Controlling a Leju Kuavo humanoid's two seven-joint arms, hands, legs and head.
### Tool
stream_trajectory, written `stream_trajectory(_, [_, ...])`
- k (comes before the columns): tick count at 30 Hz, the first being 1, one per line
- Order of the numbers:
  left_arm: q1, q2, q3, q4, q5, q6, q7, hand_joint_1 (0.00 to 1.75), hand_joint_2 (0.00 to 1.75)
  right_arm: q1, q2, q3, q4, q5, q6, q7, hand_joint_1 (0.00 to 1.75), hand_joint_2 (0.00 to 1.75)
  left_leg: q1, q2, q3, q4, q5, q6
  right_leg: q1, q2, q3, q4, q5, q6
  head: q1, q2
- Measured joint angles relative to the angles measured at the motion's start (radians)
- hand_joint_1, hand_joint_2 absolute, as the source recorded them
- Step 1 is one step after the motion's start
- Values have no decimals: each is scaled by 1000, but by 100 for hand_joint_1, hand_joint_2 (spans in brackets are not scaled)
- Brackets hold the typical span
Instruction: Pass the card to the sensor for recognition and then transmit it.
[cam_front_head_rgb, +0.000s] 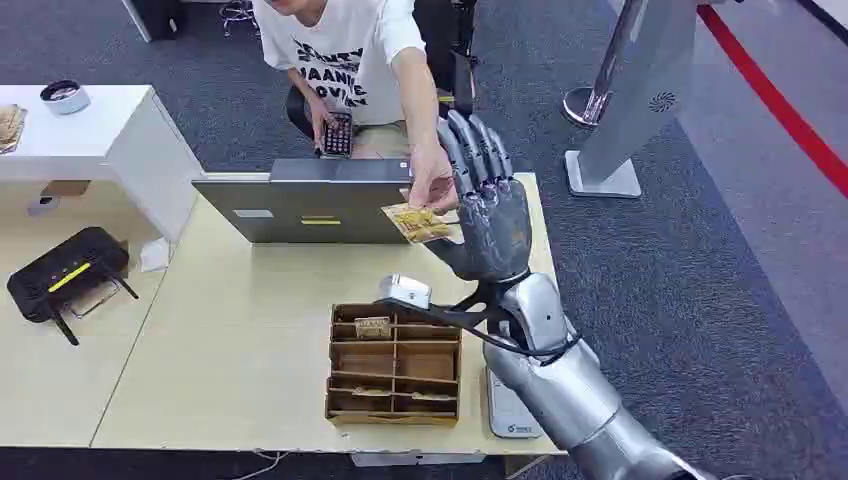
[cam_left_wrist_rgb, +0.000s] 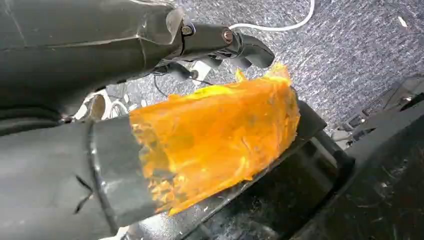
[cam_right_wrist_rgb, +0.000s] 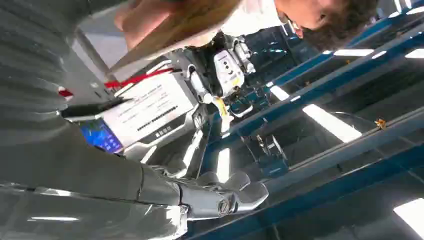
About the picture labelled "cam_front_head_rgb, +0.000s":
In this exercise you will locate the person's right hand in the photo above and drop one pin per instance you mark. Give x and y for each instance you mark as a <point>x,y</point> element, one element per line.
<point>320,119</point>

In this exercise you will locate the person's left hand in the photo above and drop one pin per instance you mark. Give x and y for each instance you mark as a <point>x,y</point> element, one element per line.
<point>430,175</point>

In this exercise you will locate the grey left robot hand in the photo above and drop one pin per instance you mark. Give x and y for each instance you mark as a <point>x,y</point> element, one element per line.
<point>493,225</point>

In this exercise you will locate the dark phone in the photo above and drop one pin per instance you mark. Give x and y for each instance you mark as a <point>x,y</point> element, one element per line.
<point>338,134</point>

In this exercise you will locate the golden printed card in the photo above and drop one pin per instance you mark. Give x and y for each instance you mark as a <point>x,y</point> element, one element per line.
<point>417,224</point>

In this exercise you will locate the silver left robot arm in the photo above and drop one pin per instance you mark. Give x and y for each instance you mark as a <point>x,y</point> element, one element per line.
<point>563,391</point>

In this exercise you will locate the person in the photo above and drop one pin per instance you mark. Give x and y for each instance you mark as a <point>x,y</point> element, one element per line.
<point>344,60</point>

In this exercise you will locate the grey laptop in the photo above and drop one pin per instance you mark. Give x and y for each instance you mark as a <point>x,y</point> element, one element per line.
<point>298,199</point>

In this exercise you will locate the chrome chair base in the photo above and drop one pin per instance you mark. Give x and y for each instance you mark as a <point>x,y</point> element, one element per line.
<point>238,13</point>

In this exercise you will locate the wooden card box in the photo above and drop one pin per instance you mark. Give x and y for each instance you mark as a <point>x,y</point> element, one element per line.
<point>424,364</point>

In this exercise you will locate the upright brown card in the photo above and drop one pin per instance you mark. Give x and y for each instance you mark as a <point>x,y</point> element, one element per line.
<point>373,327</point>

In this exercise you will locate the flat brown card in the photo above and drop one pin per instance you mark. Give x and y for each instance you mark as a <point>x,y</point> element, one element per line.
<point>434,397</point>
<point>371,391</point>

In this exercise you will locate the black cabinet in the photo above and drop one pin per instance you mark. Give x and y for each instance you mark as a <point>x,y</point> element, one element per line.
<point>159,16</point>

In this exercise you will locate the white flat device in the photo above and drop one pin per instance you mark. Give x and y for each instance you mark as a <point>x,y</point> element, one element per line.
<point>513,417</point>

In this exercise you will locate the grey sign stand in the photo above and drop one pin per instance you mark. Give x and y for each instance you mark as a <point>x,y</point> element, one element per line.
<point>636,86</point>

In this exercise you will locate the white crumpled paper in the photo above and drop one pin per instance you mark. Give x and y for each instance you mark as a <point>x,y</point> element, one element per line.
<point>155,255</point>

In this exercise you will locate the round grey tin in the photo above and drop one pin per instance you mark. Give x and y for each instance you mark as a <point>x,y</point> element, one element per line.
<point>65,98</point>

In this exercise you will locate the brown cardboard piece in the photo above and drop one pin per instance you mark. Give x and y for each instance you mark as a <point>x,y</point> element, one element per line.
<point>65,188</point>

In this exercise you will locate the small grey object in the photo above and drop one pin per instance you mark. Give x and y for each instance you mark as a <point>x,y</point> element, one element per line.
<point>43,206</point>

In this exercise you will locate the black router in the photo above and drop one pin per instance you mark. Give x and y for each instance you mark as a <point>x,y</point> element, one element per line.
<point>60,272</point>

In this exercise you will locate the brown card stack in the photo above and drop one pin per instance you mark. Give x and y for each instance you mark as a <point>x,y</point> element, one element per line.
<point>10,127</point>

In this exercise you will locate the black camera bracket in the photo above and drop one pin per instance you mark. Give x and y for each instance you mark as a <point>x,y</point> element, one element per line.
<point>457,318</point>

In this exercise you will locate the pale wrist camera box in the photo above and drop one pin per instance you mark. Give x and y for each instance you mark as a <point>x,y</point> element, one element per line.
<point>405,290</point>

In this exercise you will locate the chrome stanchion post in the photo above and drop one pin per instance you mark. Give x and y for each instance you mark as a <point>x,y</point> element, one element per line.
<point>586,106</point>

